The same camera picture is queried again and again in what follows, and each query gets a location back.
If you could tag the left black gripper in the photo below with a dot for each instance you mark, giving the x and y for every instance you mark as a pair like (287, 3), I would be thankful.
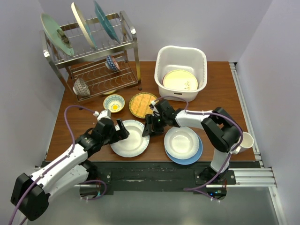
(118, 135)

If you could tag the blue zigzag patterned bowl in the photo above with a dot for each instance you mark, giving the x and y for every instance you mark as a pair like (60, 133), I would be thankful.
(111, 63)

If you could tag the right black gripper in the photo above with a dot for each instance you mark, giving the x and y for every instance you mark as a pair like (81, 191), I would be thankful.
(149, 119)

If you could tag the light green plate in rack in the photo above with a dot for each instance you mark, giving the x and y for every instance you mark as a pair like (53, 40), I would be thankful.
(56, 35)

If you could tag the blue plate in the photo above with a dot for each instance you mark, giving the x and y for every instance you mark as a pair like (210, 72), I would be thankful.
(191, 160)

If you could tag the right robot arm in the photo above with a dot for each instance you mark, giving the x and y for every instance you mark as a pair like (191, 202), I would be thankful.
(221, 129)

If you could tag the dark teal plate in rack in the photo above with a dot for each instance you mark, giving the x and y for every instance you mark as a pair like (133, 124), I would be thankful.
(105, 22)

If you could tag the steel two-tier dish rack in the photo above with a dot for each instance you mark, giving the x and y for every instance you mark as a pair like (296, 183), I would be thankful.
(89, 64)

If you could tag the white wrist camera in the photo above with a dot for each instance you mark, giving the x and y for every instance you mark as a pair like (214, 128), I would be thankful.
(103, 114)
(153, 105)

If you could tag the white paper cup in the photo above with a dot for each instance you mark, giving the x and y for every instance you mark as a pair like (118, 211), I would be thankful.
(246, 144)

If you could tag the white scalloped plate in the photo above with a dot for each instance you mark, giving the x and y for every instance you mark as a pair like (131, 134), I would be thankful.
(135, 144)
(181, 142)

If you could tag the white plastic bin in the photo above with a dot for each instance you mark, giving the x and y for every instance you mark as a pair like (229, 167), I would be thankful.
(190, 59)

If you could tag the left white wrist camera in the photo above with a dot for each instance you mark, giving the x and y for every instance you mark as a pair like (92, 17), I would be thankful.
(103, 114)

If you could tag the woven bamboo tray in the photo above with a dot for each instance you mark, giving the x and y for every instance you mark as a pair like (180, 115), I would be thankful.
(139, 104)

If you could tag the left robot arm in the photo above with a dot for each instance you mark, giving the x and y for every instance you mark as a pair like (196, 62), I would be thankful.
(32, 193)

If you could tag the small teal patterned bowl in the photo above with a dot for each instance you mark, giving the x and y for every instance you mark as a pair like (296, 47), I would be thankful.
(114, 103)

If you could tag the grey patterned bowl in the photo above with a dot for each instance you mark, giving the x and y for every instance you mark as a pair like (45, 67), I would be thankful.
(80, 88)

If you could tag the green cream leaf plate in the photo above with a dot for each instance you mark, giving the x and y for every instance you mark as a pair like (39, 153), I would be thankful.
(180, 80)

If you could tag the cream rimmed teal plate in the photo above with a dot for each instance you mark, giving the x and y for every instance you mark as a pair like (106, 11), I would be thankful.
(83, 26)

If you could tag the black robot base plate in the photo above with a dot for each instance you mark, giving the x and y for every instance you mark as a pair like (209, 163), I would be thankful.
(110, 177)

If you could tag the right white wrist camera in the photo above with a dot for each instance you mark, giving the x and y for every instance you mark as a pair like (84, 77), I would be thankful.
(153, 105)

